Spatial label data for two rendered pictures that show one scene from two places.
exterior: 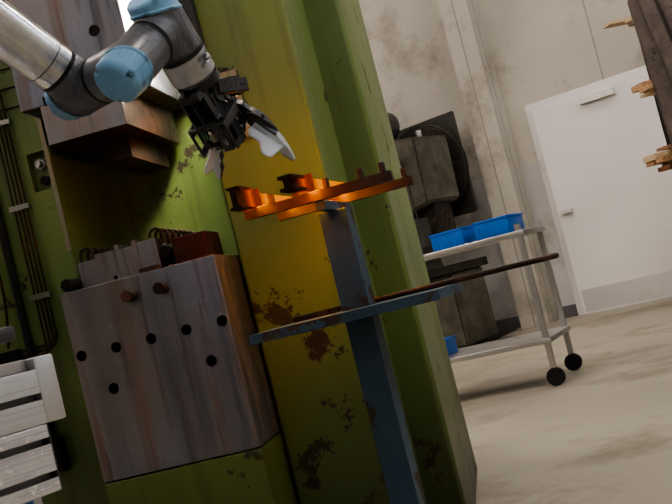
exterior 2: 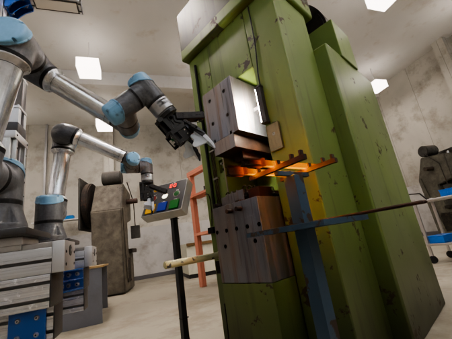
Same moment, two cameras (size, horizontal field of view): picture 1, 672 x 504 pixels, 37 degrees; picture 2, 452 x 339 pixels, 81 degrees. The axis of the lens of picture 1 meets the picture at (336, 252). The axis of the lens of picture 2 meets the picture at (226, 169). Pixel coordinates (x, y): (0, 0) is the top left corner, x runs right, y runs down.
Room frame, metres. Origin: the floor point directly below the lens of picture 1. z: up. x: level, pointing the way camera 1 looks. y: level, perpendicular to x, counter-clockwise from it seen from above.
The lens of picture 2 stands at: (1.05, -0.47, 0.69)
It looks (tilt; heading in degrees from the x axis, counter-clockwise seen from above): 15 degrees up; 37
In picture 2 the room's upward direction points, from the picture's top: 9 degrees counter-clockwise
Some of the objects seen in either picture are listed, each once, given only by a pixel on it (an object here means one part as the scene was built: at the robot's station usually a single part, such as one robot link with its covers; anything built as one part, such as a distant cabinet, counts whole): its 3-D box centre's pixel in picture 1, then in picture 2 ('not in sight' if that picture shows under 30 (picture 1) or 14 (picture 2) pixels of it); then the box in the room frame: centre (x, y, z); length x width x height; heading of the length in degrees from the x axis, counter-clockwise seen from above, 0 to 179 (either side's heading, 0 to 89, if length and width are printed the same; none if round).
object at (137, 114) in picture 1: (115, 126); (245, 148); (2.59, 0.47, 1.32); 0.42 x 0.20 x 0.10; 172
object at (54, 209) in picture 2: not in sight; (49, 208); (1.54, 0.99, 0.98); 0.13 x 0.12 x 0.14; 64
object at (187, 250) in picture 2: not in sight; (212, 255); (7.09, 5.01, 0.42); 2.20 x 1.78 x 0.83; 56
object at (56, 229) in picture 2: not in sight; (48, 231); (1.53, 0.99, 0.87); 0.15 x 0.15 x 0.10
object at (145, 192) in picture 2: not in sight; (146, 191); (2.04, 0.89, 1.07); 0.09 x 0.08 x 0.12; 146
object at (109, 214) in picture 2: not in sight; (111, 230); (4.44, 5.68, 1.39); 1.46 x 1.25 x 2.78; 54
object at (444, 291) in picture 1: (360, 312); (304, 227); (2.14, -0.02, 0.71); 0.40 x 0.30 x 0.02; 75
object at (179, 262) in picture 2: not in sight; (194, 259); (2.34, 0.86, 0.62); 0.44 x 0.05 x 0.05; 172
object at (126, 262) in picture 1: (147, 262); (253, 198); (2.59, 0.47, 0.96); 0.42 x 0.20 x 0.09; 172
